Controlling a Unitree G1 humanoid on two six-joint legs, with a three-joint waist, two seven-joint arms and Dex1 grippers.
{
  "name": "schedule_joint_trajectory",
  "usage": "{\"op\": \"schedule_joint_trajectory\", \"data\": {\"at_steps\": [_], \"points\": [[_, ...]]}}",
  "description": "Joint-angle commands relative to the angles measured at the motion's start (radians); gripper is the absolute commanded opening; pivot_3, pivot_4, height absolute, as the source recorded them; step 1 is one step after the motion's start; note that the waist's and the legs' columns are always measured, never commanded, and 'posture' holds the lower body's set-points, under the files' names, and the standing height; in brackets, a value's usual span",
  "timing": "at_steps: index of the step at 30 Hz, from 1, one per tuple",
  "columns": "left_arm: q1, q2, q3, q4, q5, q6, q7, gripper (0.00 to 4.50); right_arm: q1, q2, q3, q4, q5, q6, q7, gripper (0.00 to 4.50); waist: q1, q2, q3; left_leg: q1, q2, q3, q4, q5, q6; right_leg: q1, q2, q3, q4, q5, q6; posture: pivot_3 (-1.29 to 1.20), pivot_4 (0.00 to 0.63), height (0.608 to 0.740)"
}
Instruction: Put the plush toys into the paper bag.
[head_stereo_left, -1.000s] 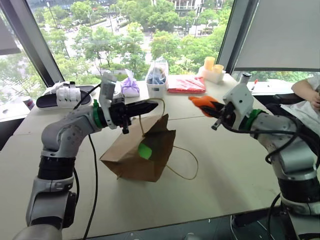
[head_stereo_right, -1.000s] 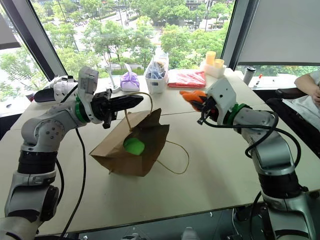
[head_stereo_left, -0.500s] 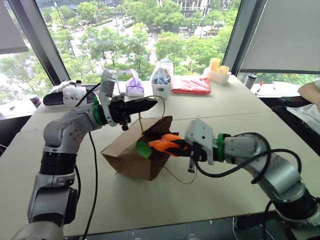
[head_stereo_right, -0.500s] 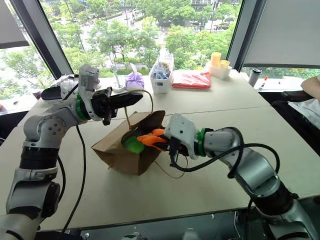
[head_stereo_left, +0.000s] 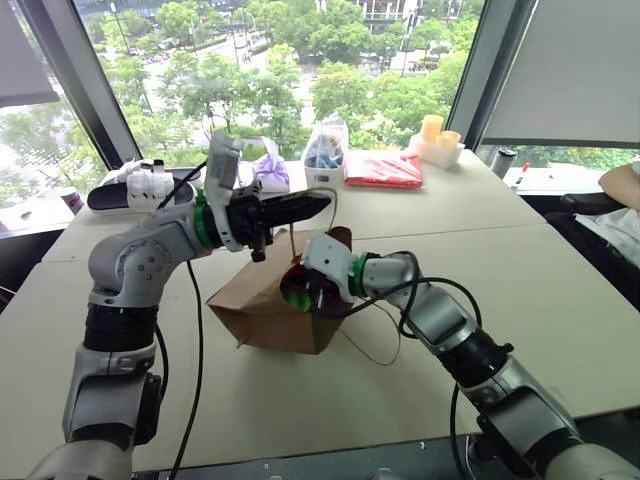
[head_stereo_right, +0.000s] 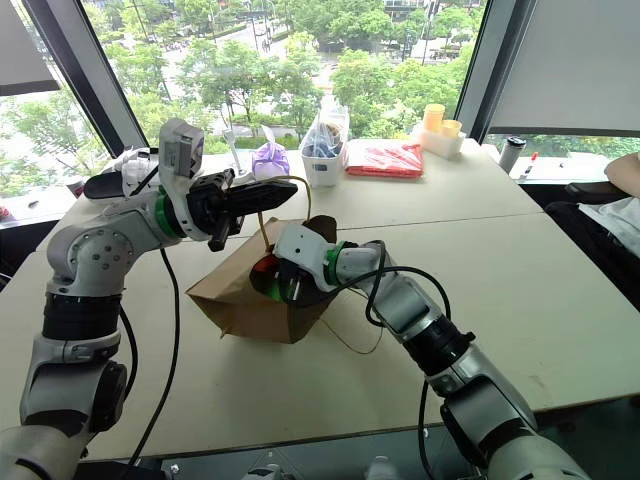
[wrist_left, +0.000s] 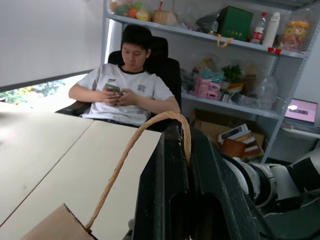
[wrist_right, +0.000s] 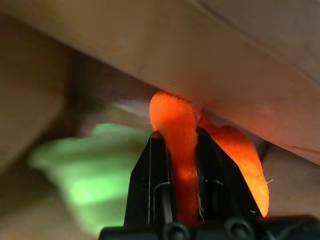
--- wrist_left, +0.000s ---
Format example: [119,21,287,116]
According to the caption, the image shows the bag of toy fruit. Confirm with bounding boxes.
[109,0,152,22]

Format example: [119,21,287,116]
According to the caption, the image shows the small wicker basket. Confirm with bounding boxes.
[151,1,176,25]

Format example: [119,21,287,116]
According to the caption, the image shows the grey metal shelf rack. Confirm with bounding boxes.
[101,0,320,166]

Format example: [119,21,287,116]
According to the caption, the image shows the clear plastic bag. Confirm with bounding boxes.
[238,74,280,111]

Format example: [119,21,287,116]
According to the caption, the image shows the dark green box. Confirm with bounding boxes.
[216,6,254,42]

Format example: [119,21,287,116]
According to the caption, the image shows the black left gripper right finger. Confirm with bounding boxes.
[189,126,262,240]

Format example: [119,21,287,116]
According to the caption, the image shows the green potted plant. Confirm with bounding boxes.
[221,64,245,85]

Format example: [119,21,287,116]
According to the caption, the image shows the seated man white t-shirt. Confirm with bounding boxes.
[68,24,181,127]

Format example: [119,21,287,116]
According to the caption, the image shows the clear bag colourful snacks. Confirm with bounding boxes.
[279,19,311,53]

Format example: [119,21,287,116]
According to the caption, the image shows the plastic bottle red label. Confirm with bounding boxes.
[250,11,268,45]

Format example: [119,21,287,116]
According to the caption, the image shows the brown paper bag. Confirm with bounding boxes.
[21,110,193,240]

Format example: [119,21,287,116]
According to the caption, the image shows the man's left hand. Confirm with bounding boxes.
[115,89,139,108]

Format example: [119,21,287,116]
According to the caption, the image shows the stack of books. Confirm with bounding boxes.
[216,123,265,159]

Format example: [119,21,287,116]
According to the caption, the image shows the laptop with pink screen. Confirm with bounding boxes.
[284,98,319,125]

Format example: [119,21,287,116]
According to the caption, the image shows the white plastic bottle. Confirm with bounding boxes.
[261,11,281,48]

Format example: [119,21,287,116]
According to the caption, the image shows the brown cardboard box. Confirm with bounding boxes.
[189,108,266,161]

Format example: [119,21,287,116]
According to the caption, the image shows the black office chair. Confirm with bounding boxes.
[55,36,183,133]

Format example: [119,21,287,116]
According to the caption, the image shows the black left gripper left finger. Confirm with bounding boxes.
[131,124,193,240]

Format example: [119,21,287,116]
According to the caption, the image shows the man's right hand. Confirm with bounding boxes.
[100,86,121,106]

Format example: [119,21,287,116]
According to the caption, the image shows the smartphone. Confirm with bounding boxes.
[103,83,124,97]

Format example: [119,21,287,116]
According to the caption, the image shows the pink plastic box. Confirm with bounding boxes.
[194,76,222,101]

